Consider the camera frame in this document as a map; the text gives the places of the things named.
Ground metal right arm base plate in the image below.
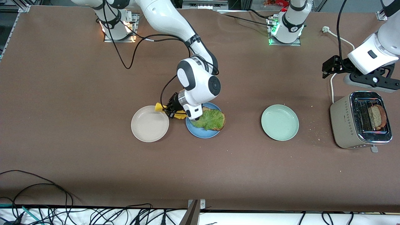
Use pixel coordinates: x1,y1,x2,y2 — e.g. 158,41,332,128
104,12,139,43

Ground aluminium frame profile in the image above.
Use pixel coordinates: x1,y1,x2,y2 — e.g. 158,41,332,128
182,0,229,10

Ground white toaster power cable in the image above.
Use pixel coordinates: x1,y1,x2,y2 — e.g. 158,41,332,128
322,26,355,104

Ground brown bread slice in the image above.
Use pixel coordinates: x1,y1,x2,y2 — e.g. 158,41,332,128
202,107,226,131
368,104,388,131

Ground beige chrome toaster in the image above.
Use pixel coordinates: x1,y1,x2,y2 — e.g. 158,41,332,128
330,91,393,153

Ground green lettuce leaf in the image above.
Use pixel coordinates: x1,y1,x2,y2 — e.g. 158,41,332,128
191,109,226,131

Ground blue plate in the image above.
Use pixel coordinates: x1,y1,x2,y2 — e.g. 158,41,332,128
186,102,223,139

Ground thin black cable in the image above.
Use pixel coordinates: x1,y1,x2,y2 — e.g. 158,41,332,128
223,9,275,27

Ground beige plate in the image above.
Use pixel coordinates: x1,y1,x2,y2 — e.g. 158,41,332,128
131,105,170,143

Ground long black cable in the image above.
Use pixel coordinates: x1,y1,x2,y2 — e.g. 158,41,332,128
0,170,82,204

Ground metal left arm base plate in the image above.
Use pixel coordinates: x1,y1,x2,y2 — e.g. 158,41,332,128
267,17,302,47

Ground tangled black floor cables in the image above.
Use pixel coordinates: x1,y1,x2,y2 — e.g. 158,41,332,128
0,203,219,225

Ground teal cable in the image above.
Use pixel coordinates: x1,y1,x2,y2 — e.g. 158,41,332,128
0,203,43,225

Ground yellow squeeze bottle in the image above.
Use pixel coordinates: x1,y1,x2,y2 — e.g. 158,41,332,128
155,102,188,121

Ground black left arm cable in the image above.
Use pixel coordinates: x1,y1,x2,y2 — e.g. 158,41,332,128
337,0,355,71

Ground metal table edge bracket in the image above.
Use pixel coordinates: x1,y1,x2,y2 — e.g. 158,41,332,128
180,199,207,225

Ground green plate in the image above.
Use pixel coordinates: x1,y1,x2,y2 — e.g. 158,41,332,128
261,104,299,141

